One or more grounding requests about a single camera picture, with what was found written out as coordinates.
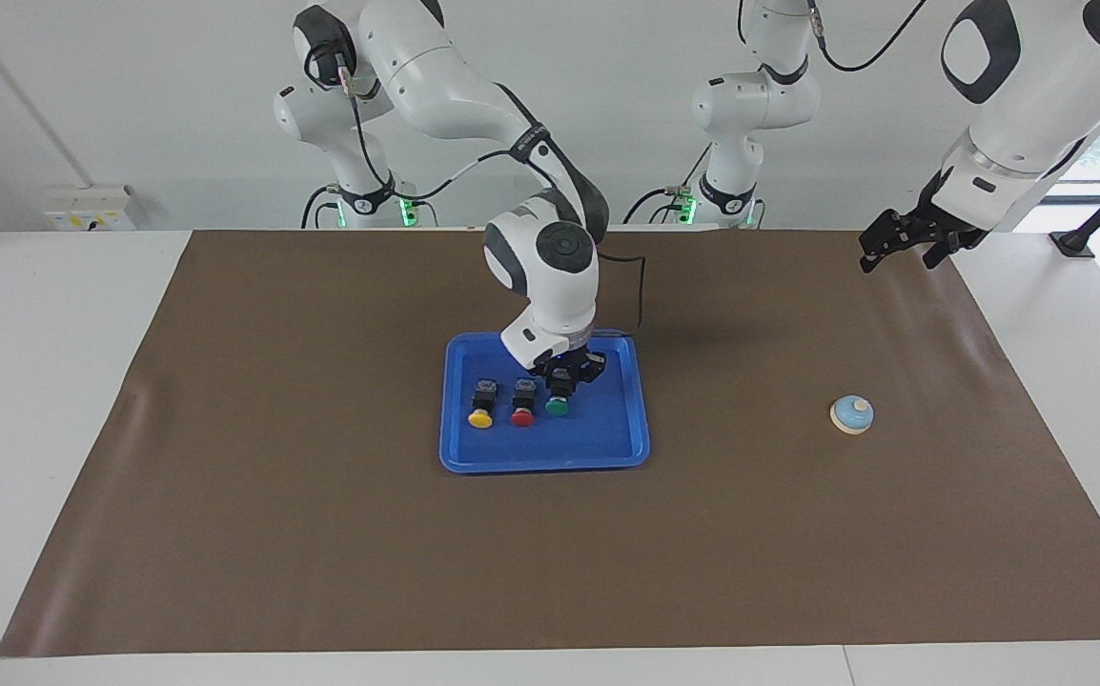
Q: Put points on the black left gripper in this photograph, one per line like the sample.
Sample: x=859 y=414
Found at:
x=936 y=229

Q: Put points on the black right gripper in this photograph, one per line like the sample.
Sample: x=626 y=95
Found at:
x=580 y=362

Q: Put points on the green push button switch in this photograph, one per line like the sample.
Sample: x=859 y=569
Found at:
x=559 y=400

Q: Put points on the red push button switch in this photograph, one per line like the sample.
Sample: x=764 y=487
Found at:
x=523 y=408

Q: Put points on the yellow push button switch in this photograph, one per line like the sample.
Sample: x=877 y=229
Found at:
x=482 y=408

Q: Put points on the light blue service bell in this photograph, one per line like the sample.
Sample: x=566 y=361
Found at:
x=852 y=413

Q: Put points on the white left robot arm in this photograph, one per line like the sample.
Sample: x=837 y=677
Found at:
x=1027 y=86

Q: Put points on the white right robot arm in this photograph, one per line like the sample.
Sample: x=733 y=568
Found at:
x=474 y=95

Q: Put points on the blue plastic tray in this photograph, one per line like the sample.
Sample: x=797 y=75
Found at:
x=607 y=429

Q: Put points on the brown table mat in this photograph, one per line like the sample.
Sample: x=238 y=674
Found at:
x=550 y=553

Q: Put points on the white wall outlet box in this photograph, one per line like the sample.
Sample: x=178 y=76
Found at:
x=92 y=210

